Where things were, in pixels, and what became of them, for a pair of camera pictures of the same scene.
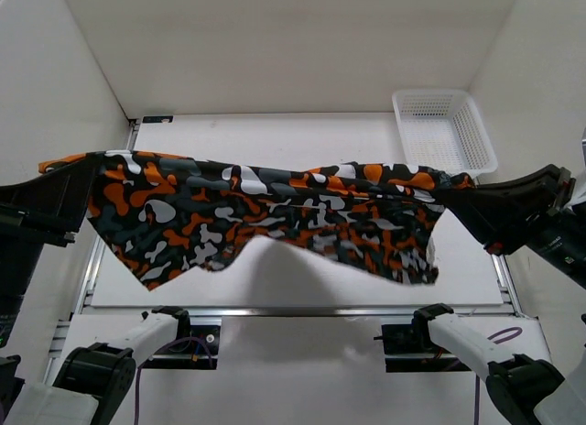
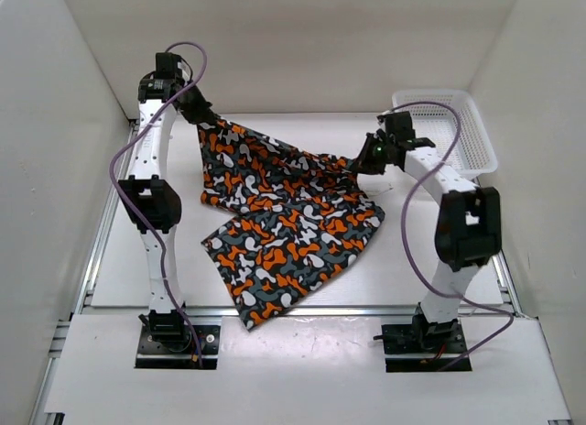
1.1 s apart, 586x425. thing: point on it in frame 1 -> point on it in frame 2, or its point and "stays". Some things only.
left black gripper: (47, 204) -> (200, 113)
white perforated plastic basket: (442, 131) stays
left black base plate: (201, 341) stays
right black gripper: (499, 211) -> (364, 164)
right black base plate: (415, 338) stays
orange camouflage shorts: (167, 214) -> (308, 210)
